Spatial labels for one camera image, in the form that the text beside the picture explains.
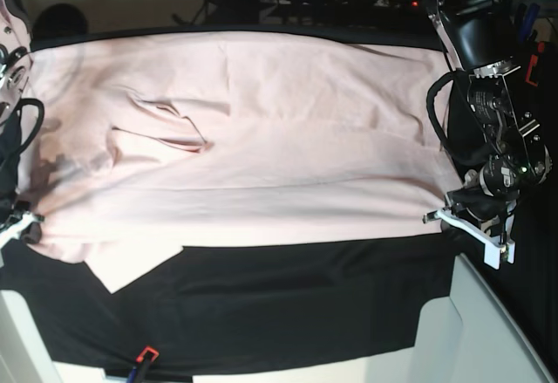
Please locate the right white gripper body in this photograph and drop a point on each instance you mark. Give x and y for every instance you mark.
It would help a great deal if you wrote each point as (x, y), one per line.
(19, 220)

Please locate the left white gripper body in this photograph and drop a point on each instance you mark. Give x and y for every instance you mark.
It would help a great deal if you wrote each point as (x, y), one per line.
(483, 215)

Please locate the pink T-shirt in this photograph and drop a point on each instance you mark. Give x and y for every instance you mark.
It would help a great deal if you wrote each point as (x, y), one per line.
(228, 139)

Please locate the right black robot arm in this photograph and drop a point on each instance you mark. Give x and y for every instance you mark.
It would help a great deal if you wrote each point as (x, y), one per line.
(21, 118)

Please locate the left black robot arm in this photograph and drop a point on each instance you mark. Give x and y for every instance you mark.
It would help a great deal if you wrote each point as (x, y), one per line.
(482, 47)

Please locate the red black clamp bottom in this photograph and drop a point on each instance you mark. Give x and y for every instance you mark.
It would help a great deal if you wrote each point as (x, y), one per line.
(142, 365)

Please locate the black table cloth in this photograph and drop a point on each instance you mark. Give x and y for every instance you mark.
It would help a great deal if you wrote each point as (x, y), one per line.
(240, 310)

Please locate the red clamp right edge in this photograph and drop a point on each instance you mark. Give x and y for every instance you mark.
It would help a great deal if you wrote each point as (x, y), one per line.
(532, 72)

